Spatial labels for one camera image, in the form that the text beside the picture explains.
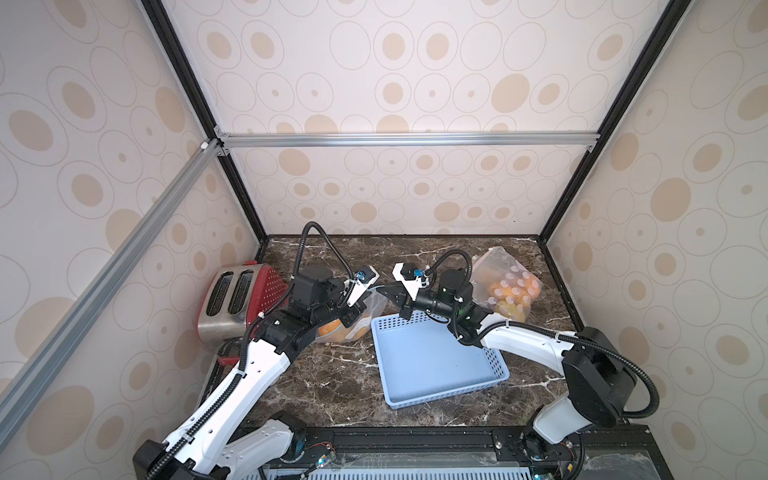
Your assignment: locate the orange potato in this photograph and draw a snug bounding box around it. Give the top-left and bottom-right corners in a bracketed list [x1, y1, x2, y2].
[316, 320, 351, 343]

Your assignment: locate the clear blue zipper bag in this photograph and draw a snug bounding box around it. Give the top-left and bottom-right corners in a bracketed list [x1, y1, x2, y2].
[314, 286, 388, 346]

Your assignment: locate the clear pink zipper bag spare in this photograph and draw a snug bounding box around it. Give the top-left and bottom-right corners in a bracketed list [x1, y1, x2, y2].
[470, 246, 542, 322]

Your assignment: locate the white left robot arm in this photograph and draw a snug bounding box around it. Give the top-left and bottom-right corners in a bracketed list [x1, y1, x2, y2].
[133, 266, 379, 479]

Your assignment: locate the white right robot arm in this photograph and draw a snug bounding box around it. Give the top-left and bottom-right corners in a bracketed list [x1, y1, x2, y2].
[378, 264, 660, 458]

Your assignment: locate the light blue plastic basket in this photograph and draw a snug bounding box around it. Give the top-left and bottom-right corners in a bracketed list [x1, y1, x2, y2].
[371, 311, 510, 410]

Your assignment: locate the red steel toaster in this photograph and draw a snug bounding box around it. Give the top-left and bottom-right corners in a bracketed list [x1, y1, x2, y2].
[196, 261, 288, 350]

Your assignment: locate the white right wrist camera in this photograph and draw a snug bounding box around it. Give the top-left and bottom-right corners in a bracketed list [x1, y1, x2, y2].
[393, 262, 430, 300]

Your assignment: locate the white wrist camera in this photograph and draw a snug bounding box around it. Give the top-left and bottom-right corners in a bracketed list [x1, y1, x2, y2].
[393, 262, 430, 300]
[346, 265, 379, 307]

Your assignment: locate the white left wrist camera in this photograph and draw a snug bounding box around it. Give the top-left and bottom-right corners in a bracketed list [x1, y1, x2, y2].
[346, 265, 379, 307]

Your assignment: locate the silver aluminium rail back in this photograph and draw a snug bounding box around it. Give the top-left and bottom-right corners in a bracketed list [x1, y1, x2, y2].
[220, 131, 600, 149]

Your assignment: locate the silver aluminium rail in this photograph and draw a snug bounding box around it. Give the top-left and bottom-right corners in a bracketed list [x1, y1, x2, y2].
[1, 138, 222, 449]
[220, 131, 600, 149]

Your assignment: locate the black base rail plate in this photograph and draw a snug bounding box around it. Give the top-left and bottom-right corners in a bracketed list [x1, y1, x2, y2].
[197, 353, 673, 480]

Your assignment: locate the black corner frame post right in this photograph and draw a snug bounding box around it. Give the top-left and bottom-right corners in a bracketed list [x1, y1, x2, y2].
[538, 0, 692, 245]

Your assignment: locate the black corner frame post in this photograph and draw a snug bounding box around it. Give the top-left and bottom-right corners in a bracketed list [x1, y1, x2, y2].
[139, 0, 269, 247]
[538, 0, 692, 245]

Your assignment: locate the silver aluminium rail left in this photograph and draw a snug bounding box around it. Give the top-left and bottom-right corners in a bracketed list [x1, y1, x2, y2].
[1, 138, 222, 449]

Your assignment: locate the black corner frame post left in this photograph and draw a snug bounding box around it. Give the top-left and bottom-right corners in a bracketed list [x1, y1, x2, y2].
[139, 0, 269, 247]

